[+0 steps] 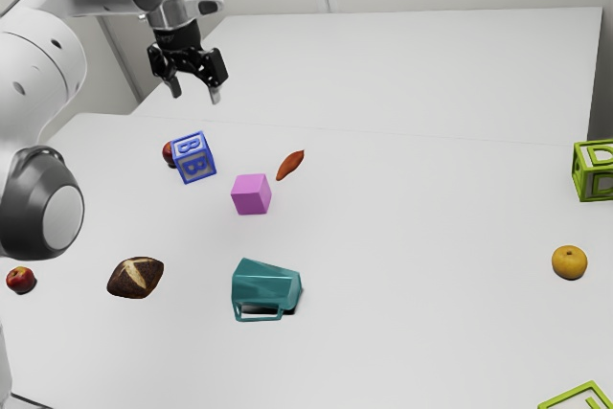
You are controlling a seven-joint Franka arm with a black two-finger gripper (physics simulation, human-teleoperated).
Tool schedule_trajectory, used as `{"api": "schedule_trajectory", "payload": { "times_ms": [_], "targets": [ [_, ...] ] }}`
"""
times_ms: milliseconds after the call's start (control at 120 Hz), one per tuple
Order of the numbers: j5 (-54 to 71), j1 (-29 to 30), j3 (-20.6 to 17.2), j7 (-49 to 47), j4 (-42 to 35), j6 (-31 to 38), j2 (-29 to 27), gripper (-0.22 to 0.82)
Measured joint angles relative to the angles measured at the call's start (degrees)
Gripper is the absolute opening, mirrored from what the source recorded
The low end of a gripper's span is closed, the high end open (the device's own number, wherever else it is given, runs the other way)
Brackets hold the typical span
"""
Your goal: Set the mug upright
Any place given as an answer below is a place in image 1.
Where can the brown bread roll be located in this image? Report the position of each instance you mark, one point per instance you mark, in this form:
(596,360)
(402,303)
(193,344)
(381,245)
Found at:
(135,277)

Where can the teal faceted mug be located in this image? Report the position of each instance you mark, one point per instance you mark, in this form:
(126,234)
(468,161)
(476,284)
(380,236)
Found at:
(261,287)

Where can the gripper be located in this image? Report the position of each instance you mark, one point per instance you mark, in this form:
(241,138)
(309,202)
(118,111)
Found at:
(178,41)

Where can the dark red apple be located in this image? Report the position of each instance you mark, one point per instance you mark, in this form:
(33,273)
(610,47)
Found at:
(167,153)

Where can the orange sweet potato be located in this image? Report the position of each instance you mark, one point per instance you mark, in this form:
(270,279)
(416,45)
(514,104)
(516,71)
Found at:
(290,164)

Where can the red yellow apple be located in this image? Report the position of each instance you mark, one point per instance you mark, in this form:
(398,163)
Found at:
(20,279)

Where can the blue letter block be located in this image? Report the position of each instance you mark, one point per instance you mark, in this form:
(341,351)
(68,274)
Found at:
(193,158)

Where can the pink cube block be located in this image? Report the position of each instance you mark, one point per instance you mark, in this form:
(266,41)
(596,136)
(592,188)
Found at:
(251,194)

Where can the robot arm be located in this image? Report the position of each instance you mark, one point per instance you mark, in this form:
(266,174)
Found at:
(38,69)

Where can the green letter block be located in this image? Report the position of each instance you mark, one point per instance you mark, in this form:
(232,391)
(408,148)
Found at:
(594,170)
(582,397)

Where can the yellow pear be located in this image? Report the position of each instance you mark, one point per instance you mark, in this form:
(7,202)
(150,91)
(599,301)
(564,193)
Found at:
(569,261)

